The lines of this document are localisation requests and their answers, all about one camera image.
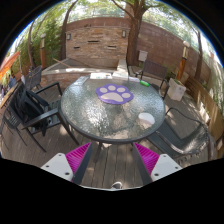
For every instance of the open white book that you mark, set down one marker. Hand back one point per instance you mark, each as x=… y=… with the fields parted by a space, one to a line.
x=120 y=75

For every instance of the purple paw-shaped mouse pad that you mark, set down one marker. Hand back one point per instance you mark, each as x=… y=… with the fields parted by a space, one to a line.
x=115 y=96

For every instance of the black mesh-back chair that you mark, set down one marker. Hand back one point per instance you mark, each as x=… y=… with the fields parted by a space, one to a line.
x=35 y=76

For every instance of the large tree trunk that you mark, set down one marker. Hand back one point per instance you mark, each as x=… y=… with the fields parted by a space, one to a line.
x=134 y=40

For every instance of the white number plate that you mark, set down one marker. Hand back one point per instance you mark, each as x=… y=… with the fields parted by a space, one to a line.
x=80 y=81

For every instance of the white computer mouse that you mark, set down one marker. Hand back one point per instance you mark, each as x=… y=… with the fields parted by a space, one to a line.
x=146 y=118

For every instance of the grey wall utility box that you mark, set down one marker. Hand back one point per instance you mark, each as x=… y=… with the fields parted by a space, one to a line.
x=143 y=55

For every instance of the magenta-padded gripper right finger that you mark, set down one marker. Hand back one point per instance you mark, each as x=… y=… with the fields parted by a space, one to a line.
x=148 y=158

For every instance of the wooden lamp post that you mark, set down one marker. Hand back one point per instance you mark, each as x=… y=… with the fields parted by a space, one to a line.
x=42 y=53
x=182 y=61

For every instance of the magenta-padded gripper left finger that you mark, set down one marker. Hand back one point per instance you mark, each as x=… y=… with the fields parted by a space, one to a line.
x=78 y=158

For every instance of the orange canopy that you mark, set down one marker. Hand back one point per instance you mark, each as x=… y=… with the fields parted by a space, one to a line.
x=8 y=63

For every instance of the small white box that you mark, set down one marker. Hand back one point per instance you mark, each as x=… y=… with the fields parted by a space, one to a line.
x=134 y=79

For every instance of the white planter box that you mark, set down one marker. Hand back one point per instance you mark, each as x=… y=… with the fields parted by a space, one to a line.
x=176 y=90

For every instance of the dark slatted garden chair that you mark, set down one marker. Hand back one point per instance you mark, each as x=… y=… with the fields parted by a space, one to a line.
x=153 y=69

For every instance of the black mesh lounge chair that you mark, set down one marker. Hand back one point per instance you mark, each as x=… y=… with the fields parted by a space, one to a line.
x=180 y=141

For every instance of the small wall lantern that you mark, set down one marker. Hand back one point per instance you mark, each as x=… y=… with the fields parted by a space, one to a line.
x=124 y=33
x=68 y=36

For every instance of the raised stone basin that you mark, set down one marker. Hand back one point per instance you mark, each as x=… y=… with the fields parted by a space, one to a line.
x=66 y=70

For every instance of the black metal armchair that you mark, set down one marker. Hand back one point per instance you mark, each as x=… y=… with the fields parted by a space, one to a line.
x=41 y=115

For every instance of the thin curved tree trunk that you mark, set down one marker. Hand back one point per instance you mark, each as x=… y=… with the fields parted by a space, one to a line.
x=64 y=36

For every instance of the small green box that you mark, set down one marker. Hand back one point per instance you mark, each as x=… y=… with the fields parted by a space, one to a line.
x=144 y=83

